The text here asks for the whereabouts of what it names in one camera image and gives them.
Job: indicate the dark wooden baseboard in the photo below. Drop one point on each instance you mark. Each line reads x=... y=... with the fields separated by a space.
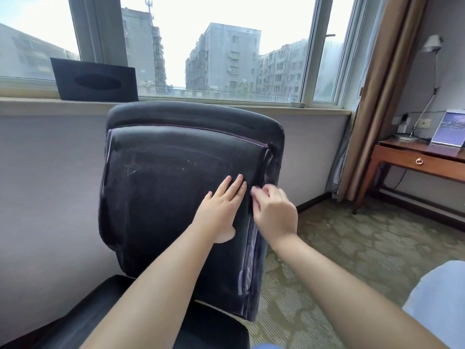
x=428 y=210
x=314 y=202

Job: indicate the white wall socket with plug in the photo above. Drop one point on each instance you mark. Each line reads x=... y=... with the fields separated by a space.
x=399 y=119

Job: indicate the black tissue box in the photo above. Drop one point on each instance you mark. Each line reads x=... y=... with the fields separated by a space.
x=65 y=83

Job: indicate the grey window frame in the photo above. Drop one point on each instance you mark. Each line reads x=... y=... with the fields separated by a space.
x=91 y=29

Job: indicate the person's left forearm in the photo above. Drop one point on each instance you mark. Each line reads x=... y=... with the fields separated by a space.
x=152 y=294

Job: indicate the grey building with antenna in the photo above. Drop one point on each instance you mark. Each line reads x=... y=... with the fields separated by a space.
x=140 y=47

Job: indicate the tall grey apartment building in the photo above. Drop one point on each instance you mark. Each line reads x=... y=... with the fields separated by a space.
x=229 y=58

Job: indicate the blue standing display card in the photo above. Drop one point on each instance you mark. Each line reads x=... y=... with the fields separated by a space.
x=450 y=128

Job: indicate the brown curtain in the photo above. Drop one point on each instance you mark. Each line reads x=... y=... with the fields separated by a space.
x=381 y=87

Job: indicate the person's right forearm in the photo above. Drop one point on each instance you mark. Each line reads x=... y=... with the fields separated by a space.
x=345 y=294

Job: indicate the wooden furniture leg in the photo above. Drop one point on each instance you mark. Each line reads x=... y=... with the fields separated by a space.
x=365 y=178

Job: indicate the beige window sill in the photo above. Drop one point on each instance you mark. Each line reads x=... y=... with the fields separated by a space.
x=54 y=107

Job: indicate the person's left hand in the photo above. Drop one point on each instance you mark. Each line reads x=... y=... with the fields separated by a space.
x=219 y=214

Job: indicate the person's right hand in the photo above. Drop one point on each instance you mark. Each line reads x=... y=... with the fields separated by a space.
x=278 y=218

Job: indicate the blue trousers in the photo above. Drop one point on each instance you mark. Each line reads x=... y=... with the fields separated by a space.
x=267 y=346

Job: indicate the black leather chair backrest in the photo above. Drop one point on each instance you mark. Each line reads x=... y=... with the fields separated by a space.
x=163 y=196

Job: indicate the grey building roof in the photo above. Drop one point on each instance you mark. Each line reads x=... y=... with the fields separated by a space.
x=29 y=54

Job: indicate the silver desk lamp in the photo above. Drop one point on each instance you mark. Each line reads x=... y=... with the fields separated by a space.
x=432 y=43

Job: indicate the grey curtain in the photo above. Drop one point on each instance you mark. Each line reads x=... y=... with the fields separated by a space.
x=339 y=163

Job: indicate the brown wooden desk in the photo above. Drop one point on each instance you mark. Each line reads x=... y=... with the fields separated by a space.
x=436 y=167

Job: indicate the wide grey apartment building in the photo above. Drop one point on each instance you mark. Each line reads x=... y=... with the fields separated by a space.
x=283 y=72

